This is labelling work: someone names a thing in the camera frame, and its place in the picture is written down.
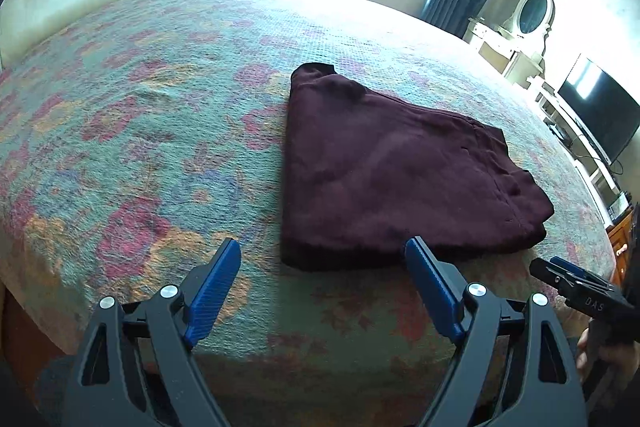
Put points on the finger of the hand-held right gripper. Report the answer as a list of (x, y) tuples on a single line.
[(547, 277), (567, 264)]

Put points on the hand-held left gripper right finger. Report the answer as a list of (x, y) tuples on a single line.
[(432, 287)]

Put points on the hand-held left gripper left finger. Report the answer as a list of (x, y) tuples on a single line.
[(215, 287)]

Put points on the maroon pants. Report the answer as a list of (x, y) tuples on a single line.
[(390, 177)]

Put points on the person's right hand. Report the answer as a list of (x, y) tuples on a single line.
[(584, 352)]

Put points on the brown wooden cabinet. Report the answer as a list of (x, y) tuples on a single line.
[(620, 247)]

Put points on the black television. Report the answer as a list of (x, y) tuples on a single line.
[(600, 107)]

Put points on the white tv cabinet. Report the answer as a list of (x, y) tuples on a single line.
[(545, 99)]

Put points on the floral bedspread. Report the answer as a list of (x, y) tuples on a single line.
[(150, 107)]

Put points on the white dressing table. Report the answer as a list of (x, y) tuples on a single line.
[(492, 39)]

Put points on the oval vanity mirror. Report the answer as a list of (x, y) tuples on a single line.
[(532, 12)]

